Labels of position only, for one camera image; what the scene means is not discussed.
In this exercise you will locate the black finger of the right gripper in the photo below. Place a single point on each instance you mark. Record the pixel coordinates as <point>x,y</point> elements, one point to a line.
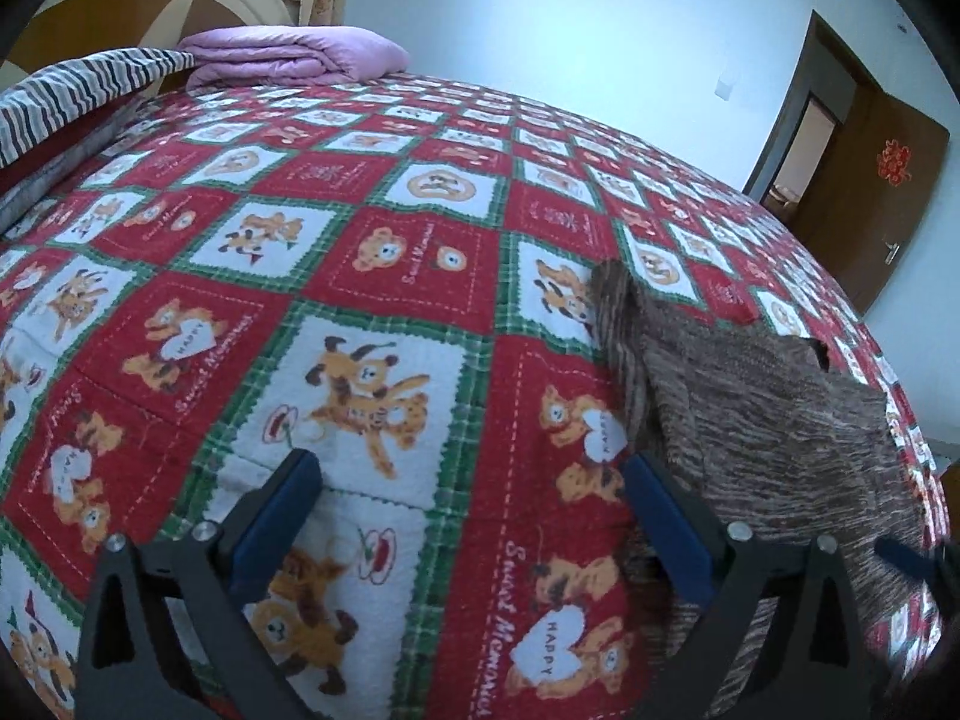
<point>938,568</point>

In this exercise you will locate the white wall switch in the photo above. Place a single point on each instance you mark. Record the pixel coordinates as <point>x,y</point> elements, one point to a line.
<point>726,84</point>

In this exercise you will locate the dark door frame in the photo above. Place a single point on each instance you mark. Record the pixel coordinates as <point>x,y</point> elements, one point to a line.
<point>827,73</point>

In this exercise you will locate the brown wooden door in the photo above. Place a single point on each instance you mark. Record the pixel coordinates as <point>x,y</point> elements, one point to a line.
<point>847,211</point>

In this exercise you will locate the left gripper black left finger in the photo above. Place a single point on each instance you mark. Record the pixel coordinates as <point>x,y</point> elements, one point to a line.
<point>130,663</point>

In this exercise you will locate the red door decoration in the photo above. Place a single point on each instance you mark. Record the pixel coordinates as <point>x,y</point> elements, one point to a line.
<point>893,163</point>

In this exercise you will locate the silver door handle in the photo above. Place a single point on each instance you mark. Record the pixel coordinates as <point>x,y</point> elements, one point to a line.
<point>892,251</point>

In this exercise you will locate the red checkered cartoon bedspread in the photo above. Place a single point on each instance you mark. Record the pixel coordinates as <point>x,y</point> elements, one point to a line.
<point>393,276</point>

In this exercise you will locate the striped grey pillow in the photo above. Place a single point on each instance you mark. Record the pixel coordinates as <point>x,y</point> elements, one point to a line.
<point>58,95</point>

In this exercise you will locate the folded purple quilt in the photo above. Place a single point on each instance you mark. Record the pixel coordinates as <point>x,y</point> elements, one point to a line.
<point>291,55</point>

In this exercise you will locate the cream and brown headboard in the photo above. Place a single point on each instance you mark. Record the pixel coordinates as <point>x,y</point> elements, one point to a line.
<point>64,29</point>

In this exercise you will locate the brown striped knit sweater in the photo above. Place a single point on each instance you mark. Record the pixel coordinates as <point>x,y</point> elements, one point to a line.
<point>766,432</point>

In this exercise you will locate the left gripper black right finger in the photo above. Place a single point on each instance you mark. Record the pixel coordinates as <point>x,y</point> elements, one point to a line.
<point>813,663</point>

